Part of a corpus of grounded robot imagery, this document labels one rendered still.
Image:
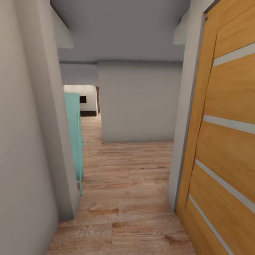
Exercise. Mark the standing mirror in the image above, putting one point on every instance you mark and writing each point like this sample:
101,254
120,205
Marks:
72,102

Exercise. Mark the cabinet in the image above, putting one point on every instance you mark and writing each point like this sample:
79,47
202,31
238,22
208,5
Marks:
88,113

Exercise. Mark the door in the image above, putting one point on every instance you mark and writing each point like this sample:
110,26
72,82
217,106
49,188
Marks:
216,198

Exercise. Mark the wall mounted tv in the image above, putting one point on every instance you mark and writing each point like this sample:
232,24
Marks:
83,99

